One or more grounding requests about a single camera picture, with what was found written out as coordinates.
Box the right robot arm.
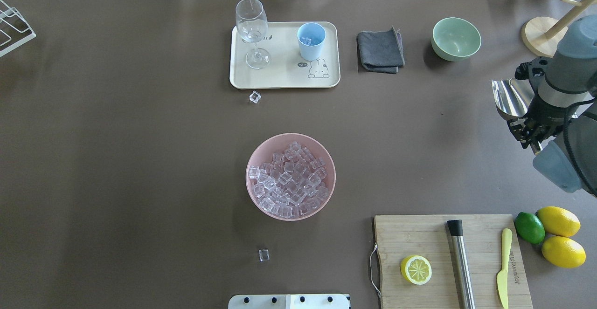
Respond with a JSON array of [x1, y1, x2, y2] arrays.
[[508, 14, 597, 196]]

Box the pink bowl of ice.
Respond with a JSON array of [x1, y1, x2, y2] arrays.
[[245, 133, 336, 221]]

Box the half lemon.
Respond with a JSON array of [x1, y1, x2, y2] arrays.
[[400, 254, 432, 285]]

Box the steel muddler black tip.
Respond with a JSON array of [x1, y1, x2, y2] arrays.
[[446, 220, 476, 309]]

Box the cream serving tray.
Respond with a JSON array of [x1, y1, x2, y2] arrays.
[[229, 21, 341, 89]]

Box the steel ice scoop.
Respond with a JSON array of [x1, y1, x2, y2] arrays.
[[491, 78, 543, 155]]

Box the clear wine glass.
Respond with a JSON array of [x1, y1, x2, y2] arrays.
[[235, 0, 270, 69]]

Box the yellow lemon lower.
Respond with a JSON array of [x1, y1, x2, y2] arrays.
[[541, 235, 586, 268]]

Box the white dish rack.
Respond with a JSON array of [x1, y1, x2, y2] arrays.
[[0, 0, 36, 57]]

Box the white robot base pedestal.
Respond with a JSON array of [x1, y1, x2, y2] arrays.
[[228, 293, 351, 309]]

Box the green lime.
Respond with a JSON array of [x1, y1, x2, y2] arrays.
[[514, 212, 546, 245]]

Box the yellow lemon upper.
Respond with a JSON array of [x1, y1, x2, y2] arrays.
[[536, 206, 581, 237]]

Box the wooden cup tree stand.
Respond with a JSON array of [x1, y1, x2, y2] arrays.
[[521, 0, 596, 58]]

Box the grey folded cloth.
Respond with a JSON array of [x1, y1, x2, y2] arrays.
[[357, 27, 405, 75]]

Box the blue cup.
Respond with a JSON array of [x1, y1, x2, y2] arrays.
[[297, 22, 326, 61]]

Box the yellow lemon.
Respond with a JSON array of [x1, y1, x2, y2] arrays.
[[541, 235, 586, 268], [536, 206, 581, 237]]

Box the green bowl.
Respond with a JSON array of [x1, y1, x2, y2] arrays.
[[431, 17, 482, 62]]

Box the yellow plastic knife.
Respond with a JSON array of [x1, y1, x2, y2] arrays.
[[496, 228, 513, 309]]

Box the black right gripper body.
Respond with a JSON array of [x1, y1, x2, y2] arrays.
[[514, 56, 583, 143]]

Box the ice cube near base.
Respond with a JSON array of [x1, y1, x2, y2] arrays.
[[258, 249, 270, 262]]

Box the ice cube near tray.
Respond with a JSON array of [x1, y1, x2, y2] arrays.
[[248, 91, 262, 103]]

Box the bamboo cutting board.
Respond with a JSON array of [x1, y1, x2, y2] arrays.
[[374, 215, 515, 309]]

